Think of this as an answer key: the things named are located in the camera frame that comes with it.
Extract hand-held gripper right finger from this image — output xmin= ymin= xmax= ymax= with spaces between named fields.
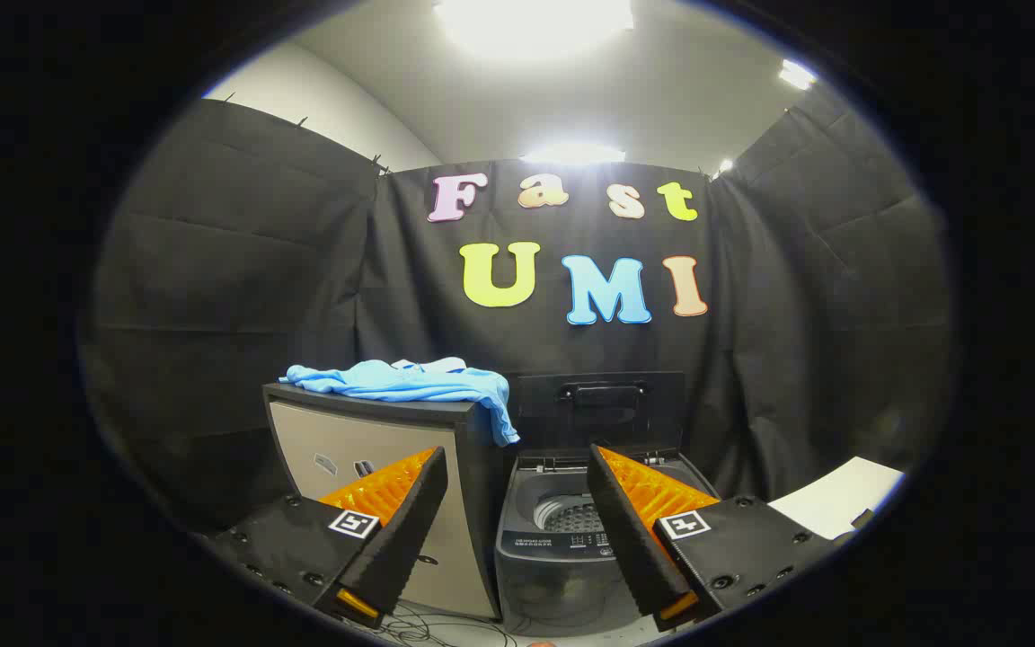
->
xmin=587 ymin=443 xmax=842 ymax=633

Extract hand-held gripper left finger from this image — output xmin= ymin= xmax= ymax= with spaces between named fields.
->
xmin=203 ymin=447 xmax=449 ymax=630

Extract grey washing machine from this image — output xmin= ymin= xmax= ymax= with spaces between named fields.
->
xmin=493 ymin=447 xmax=721 ymax=639

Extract light blue polo shirt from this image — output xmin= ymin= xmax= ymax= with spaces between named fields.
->
xmin=279 ymin=358 xmax=521 ymax=448

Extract grey cabinet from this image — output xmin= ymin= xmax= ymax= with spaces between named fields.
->
xmin=263 ymin=382 xmax=518 ymax=621

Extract black backdrop cloth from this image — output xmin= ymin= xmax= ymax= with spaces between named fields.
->
xmin=77 ymin=85 xmax=954 ymax=540

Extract black floor cables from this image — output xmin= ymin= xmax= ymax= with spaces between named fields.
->
xmin=365 ymin=604 xmax=518 ymax=647

